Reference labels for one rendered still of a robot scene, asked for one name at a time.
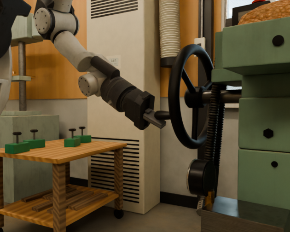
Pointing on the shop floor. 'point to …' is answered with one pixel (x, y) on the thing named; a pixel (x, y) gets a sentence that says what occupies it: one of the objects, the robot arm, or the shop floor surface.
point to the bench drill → (24, 126)
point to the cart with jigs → (11, 210)
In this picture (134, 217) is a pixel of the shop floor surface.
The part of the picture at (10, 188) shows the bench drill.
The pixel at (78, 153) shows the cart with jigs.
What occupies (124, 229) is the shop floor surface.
